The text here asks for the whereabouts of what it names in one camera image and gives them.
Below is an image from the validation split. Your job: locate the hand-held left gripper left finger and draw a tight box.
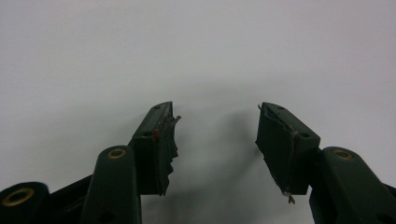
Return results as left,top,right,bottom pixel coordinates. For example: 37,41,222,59
129,101,182,197

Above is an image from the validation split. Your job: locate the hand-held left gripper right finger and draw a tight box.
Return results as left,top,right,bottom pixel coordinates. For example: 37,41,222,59
254,102,321,205

